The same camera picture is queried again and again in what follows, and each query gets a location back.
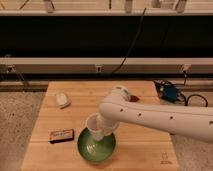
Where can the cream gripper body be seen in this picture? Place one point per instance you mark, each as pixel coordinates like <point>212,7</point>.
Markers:
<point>106,125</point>

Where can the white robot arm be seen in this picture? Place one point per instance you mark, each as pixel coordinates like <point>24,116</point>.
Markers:
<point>193,122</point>

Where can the green ceramic bowl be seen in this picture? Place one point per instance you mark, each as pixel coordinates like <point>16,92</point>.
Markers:
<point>95,151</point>

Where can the small white ceramic piece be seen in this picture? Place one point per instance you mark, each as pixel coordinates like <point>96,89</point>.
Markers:
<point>62,100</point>

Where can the orange and black box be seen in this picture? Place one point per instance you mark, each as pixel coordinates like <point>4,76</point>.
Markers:
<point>61,136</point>

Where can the blue device on floor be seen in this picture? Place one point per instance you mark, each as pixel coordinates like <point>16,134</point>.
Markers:
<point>167,90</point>

